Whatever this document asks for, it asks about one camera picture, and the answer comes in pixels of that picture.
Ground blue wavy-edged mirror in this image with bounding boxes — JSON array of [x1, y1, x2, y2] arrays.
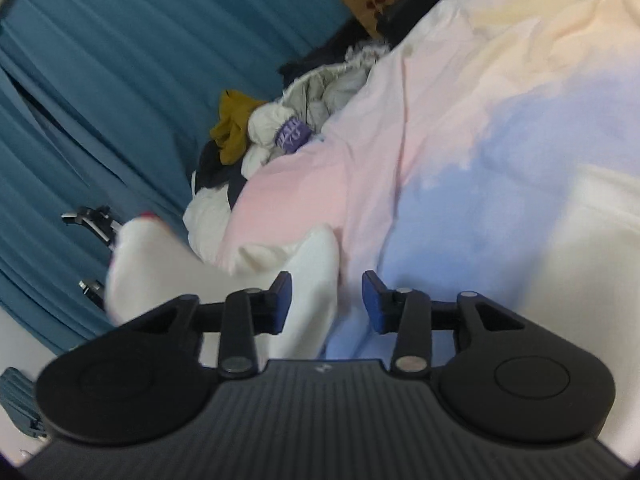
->
[[0, 367, 42, 442]]

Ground dark clothes heap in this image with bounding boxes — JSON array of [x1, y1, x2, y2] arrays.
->
[[277, 25, 362, 81]]

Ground black sofa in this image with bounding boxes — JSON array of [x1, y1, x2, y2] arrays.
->
[[376, 0, 462, 47]]

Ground white pants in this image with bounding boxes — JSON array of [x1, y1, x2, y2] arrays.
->
[[102, 162, 640, 466]]

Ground grey-white garment with purple label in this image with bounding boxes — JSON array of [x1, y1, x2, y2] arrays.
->
[[247, 40, 391, 181]]

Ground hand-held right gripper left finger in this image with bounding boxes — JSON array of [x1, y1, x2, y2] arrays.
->
[[119, 271, 294, 379]]

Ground black garment steamer stand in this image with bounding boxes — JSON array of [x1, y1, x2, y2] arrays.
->
[[61, 205, 123, 306]]

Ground pastel tie-dye quilt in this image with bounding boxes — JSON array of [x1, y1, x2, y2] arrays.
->
[[215, 0, 640, 461]]

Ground black garment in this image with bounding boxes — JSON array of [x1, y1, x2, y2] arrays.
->
[[196, 140, 247, 211]]

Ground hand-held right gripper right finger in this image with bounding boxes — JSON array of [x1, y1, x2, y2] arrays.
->
[[361, 270, 527, 377]]

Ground mustard yellow garment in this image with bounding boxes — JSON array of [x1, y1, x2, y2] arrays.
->
[[210, 90, 267, 167]]

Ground brown paper bag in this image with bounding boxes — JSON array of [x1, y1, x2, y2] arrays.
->
[[341, 0, 414, 39]]

